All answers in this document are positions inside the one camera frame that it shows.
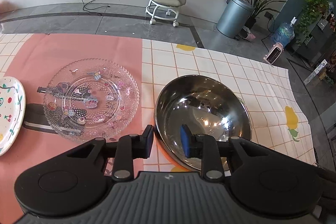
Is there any clear glass patterned plate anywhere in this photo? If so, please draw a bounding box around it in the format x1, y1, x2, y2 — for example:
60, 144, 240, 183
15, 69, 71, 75
38, 58, 139, 143

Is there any potted floor plant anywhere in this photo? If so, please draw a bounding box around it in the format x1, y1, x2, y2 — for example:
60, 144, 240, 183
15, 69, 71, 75
245, 0, 286, 29

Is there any orange steel bowl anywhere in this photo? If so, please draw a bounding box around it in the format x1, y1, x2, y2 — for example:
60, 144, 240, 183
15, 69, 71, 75
154, 75, 252, 171

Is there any blue water bottle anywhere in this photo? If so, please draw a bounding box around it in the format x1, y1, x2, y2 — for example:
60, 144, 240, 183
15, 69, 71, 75
270, 16, 297, 48

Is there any white fruity ceramic plate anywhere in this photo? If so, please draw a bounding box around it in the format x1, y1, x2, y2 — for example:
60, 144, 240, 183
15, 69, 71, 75
0, 76, 26, 156

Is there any white rolling stool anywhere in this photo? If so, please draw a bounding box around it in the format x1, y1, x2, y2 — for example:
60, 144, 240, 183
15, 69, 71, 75
145, 0, 187, 27

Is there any pink small heater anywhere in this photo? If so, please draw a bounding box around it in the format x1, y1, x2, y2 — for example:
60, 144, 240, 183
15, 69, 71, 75
263, 43, 284, 65

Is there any grey blue trash bin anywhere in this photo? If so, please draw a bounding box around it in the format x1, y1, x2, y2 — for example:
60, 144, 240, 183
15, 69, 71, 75
217, 0, 254, 39

